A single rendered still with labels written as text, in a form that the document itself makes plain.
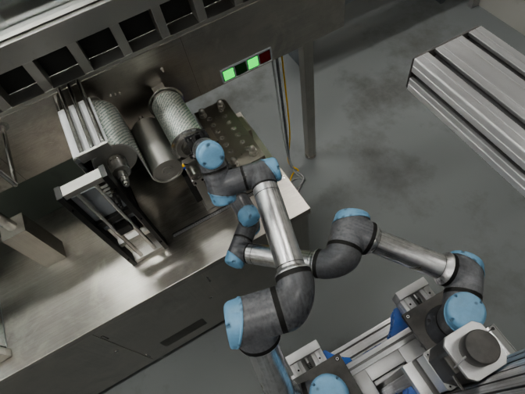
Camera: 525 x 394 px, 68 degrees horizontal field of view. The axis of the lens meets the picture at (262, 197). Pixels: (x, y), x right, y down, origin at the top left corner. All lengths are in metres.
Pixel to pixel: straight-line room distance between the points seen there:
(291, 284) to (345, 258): 0.33
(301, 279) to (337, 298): 1.46
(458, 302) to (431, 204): 1.44
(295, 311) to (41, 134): 1.18
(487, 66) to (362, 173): 2.38
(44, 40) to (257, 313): 1.08
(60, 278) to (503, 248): 2.39
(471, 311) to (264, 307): 0.70
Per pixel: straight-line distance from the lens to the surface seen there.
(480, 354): 0.81
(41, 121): 1.67
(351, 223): 1.28
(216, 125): 1.79
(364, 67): 3.52
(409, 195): 2.76
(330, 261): 1.25
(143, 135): 1.59
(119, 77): 1.61
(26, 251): 1.78
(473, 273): 1.45
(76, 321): 1.73
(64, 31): 1.49
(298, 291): 0.96
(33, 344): 1.81
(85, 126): 1.39
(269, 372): 1.11
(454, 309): 1.39
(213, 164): 1.08
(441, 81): 0.45
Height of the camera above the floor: 2.33
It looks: 58 degrees down
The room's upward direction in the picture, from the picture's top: 15 degrees counter-clockwise
